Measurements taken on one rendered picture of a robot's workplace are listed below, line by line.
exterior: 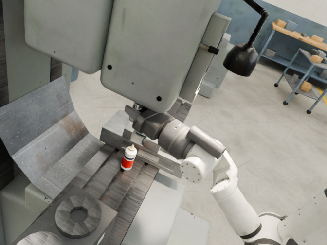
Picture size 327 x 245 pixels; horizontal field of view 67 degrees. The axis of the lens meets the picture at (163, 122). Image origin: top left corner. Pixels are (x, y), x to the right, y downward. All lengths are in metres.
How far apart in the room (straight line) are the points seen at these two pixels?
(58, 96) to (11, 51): 0.27
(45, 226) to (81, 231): 0.07
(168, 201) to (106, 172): 0.27
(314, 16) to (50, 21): 6.90
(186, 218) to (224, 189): 0.51
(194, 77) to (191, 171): 0.23
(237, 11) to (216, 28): 6.55
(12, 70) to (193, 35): 0.54
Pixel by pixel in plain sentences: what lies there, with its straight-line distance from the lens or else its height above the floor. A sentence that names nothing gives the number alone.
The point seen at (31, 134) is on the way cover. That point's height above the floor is 1.01.
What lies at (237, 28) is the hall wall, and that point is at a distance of 7.17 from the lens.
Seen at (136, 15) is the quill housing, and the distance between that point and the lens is 0.52.
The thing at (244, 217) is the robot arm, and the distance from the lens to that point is 0.67.
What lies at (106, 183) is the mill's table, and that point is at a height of 0.96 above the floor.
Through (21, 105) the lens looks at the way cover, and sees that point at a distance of 0.90.
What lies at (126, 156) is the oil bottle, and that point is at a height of 1.03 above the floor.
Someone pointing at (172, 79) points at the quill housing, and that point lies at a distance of 0.53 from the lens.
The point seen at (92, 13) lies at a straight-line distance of 0.55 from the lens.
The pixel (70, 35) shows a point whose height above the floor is 1.42.
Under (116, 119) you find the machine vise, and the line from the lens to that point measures 1.00.
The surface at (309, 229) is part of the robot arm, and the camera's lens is 0.65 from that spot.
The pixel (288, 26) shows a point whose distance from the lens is 6.66.
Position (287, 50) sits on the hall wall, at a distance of 7.32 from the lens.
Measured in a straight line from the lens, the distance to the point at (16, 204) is 1.08.
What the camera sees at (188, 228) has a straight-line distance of 1.11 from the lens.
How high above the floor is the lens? 1.64
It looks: 35 degrees down
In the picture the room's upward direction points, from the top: 22 degrees clockwise
